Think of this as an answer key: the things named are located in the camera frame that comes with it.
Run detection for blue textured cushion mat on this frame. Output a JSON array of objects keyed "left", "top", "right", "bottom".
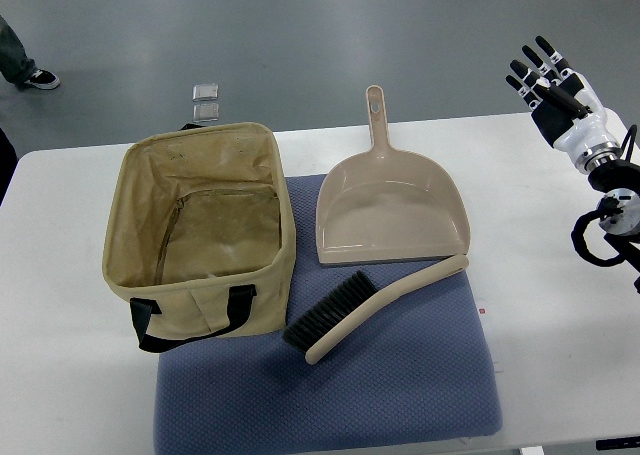
[{"left": 153, "top": 173, "right": 504, "bottom": 455}]

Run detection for person leg with sneaker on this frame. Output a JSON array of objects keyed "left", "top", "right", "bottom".
[{"left": 1, "top": 18, "right": 60, "bottom": 90}]

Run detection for upper clear floor plate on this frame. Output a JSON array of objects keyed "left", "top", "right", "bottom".
[{"left": 192, "top": 83, "right": 219, "bottom": 101}]

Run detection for pink hand broom black bristles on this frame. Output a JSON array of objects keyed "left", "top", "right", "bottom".
[{"left": 282, "top": 254, "right": 469, "bottom": 365}]

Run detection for yellow fabric bag black handles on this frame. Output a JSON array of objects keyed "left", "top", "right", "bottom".
[{"left": 102, "top": 123, "right": 296, "bottom": 353}]

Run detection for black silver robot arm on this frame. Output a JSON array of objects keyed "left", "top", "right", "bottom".
[{"left": 571, "top": 125, "right": 639, "bottom": 269}]

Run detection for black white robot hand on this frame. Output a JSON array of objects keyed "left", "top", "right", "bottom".
[{"left": 506, "top": 35, "right": 622, "bottom": 174}]

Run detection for pink plastic dustpan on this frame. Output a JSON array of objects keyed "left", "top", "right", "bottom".
[{"left": 315, "top": 85, "right": 471, "bottom": 265}]

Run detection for black table control panel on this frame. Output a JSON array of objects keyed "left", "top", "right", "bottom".
[{"left": 595, "top": 436, "right": 640, "bottom": 451}]

